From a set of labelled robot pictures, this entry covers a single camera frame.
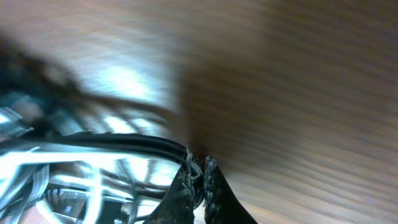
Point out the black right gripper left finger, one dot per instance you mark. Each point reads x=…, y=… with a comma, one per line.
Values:
x=183, y=196

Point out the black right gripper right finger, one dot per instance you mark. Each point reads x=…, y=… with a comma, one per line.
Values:
x=221, y=204

